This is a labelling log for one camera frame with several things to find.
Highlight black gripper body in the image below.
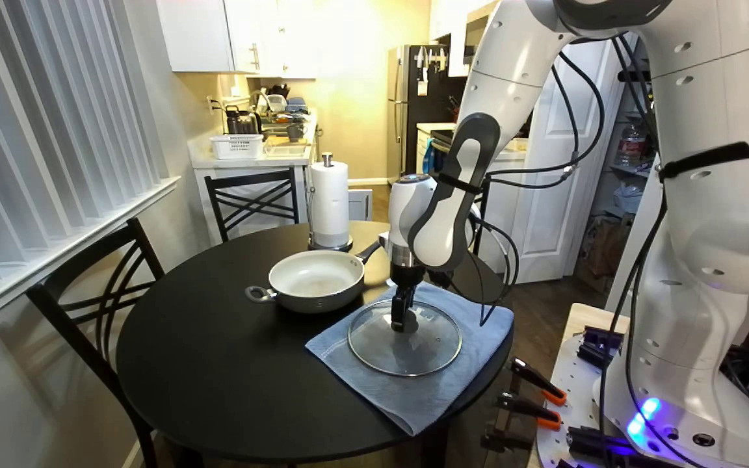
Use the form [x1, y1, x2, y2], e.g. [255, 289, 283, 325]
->
[387, 260, 431, 303]

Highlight glass lid with black knob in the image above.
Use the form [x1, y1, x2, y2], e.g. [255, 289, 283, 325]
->
[344, 298, 465, 382]

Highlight white robot base table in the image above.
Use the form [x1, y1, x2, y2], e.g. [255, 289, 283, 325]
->
[533, 298, 697, 468]

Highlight blue cloth towel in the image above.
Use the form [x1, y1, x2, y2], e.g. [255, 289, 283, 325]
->
[301, 276, 519, 438]

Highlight white paper towel roll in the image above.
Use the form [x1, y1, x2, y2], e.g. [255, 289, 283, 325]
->
[307, 159, 355, 248]

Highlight black clamp with orange tips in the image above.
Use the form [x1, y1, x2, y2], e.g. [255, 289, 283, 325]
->
[511, 354, 571, 407]
[494, 390, 564, 433]

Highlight black spring clamp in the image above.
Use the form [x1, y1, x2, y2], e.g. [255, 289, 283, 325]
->
[480, 427, 537, 454]

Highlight black metal chair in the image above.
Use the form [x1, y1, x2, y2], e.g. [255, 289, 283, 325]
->
[23, 215, 170, 468]
[204, 165, 305, 247]

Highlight dark refrigerator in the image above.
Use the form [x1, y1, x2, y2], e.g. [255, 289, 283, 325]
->
[383, 39, 465, 183]

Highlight black blue mounting clamp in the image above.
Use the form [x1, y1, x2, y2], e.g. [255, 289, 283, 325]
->
[568, 424, 643, 462]
[576, 325, 628, 368]

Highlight white kitchen counter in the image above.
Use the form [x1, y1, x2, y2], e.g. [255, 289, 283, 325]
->
[184, 130, 317, 247]

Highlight white plastic bin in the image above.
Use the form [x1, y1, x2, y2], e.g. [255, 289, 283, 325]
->
[208, 130, 269, 164]

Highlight countertop appliances clutter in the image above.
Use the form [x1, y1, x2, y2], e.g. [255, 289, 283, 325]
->
[219, 79, 312, 146]

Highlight pantry shelf with items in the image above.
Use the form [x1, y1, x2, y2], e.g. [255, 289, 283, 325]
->
[576, 86, 655, 295]

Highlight white upper kitchen cabinets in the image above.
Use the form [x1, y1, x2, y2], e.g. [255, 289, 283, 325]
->
[153, 0, 323, 82]

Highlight white vertical window blinds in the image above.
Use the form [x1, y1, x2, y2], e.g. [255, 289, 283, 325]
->
[0, 0, 183, 336]

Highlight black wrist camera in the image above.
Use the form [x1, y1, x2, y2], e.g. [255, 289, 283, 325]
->
[424, 248, 485, 302]

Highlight white pan with black handle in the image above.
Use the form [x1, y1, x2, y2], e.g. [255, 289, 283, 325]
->
[245, 232, 395, 316]

